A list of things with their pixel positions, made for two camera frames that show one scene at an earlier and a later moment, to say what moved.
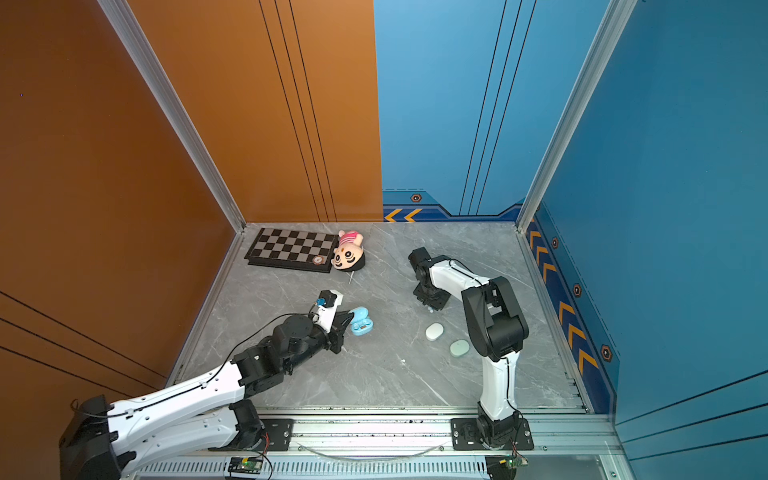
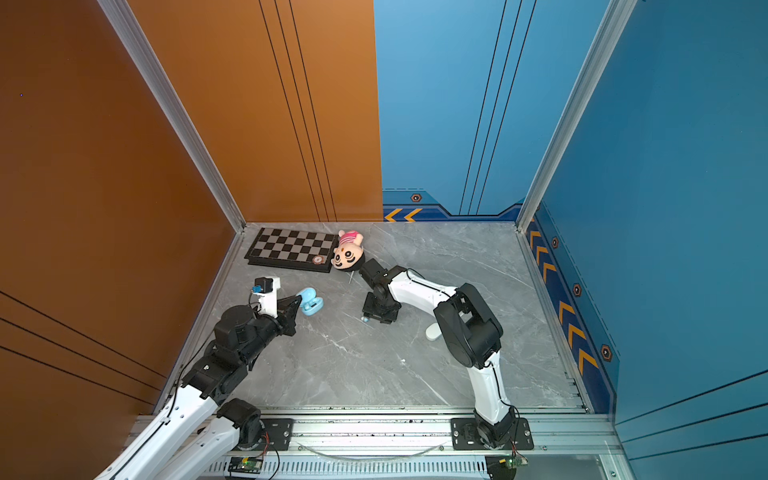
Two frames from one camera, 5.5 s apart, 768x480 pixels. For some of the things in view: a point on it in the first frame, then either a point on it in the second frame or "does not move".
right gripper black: (437, 305) -> (386, 319)
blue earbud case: (360, 323) -> (310, 303)
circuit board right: (514, 461) does not move
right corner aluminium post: (610, 34) does not move
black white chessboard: (290, 249) does not move
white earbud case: (433, 331) does not move
